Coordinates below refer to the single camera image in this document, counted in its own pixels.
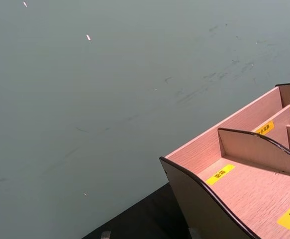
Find black table cloth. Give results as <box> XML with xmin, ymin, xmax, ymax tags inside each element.
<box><xmin>81</xmin><ymin>183</ymin><xmax>192</xmax><ymax>239</ymax></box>

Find pale grey wall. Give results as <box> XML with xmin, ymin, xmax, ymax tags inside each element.
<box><xmin>0</xmin><ymin>0</ymin><xmax>290</xmax><ymax>239</ymax></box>

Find brown divided wooden tray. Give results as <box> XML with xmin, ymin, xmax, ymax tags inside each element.
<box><xmin>159</xmin><ymin>81</ymin><xmax>290</xmax><ymax>239</ymax></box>

